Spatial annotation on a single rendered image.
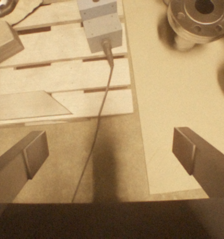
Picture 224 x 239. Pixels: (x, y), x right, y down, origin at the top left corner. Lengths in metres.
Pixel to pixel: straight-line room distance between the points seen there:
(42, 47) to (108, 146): 0.55
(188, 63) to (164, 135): 0.39
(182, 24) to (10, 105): 0.76
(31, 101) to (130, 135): 0.46
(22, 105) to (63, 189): 0.43
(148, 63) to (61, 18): 0.47
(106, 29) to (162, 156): 0.59
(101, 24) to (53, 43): 0.26
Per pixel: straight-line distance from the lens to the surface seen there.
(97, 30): 0.71
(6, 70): 0.93
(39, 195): 0.94
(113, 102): 0.70
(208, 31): 0.77
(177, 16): 0.79
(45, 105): 0.74
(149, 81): 0.88
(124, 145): 0.82
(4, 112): 0.82
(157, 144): 0.83
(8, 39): 0.85
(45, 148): 0.17
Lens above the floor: 0.82
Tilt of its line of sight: 82 degrees down
